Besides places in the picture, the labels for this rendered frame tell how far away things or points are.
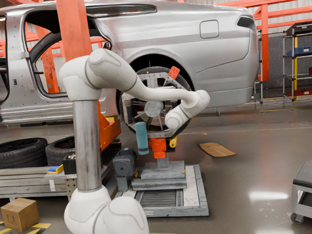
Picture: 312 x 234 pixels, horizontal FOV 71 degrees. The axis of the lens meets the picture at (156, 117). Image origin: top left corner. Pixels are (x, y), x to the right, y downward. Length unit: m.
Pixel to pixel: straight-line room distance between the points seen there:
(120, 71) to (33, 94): 1.94
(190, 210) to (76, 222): 1.03
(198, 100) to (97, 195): 0.68
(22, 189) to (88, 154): 1.56
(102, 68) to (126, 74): 0.09
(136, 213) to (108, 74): 0.51
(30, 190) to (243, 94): 2.18
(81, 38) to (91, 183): 1.16
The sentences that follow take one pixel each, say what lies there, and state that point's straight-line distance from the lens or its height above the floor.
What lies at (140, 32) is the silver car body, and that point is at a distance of 2.22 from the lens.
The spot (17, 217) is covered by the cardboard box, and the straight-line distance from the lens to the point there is 2.15.
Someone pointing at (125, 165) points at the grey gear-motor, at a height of 0.35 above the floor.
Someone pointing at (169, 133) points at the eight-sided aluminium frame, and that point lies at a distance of 1.85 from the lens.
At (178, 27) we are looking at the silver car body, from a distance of 2.20.
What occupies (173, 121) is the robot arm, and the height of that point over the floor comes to 0.84.
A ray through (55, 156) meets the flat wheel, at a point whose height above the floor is 0.46.
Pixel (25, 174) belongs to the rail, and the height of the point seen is 0.34.
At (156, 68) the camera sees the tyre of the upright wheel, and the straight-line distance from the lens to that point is 1.88.
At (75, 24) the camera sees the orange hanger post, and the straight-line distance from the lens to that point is 1.84.
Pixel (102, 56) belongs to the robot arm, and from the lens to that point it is 0.79.
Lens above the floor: 1.08
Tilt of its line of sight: 10 degrees down
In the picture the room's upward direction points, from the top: 6 degrees counter-clockwise
